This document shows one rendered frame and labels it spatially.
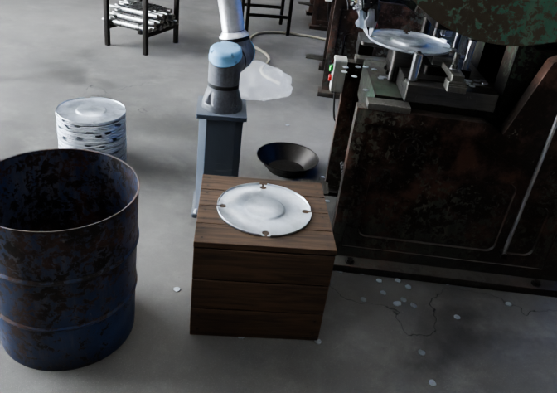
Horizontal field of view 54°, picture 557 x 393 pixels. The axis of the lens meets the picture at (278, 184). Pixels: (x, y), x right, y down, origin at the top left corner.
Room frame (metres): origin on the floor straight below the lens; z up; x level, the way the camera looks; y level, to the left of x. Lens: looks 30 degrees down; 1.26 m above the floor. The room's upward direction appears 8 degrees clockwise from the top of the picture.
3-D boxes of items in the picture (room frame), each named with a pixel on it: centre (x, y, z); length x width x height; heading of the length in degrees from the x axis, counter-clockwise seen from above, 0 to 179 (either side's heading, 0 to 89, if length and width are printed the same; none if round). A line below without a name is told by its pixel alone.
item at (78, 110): (2.19, 0.85, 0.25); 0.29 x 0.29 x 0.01
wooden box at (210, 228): (1.42, 0.03, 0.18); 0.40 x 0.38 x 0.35; 97
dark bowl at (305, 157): (2.36, -0.03, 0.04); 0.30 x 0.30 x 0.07
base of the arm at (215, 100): (1.94, 0.25, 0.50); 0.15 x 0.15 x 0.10
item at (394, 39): (1.94, -0.38, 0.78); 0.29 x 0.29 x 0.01
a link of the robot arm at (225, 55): (1.95, 0.25, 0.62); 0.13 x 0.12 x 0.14; 169
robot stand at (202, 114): (1.94, 0.25, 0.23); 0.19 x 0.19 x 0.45; 8
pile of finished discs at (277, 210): (1.42, 0.03, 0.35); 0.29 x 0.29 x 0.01
